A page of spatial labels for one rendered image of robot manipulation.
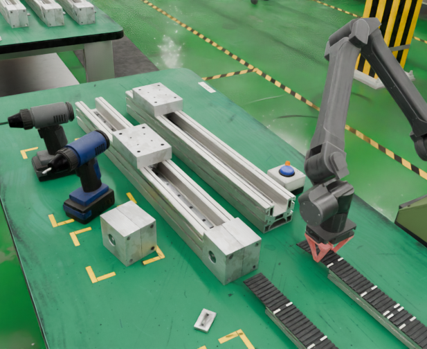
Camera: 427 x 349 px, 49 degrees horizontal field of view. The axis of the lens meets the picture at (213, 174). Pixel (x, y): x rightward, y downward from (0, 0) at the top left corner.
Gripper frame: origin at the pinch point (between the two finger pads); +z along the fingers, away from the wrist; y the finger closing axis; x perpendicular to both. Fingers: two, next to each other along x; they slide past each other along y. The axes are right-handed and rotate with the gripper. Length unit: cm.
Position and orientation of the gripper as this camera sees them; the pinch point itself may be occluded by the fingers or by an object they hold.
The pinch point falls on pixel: (324, 254)
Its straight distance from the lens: 116.0
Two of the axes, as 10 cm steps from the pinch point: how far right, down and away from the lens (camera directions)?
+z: -0.5, 8.3, 5.6
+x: 5.6, 4.8, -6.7
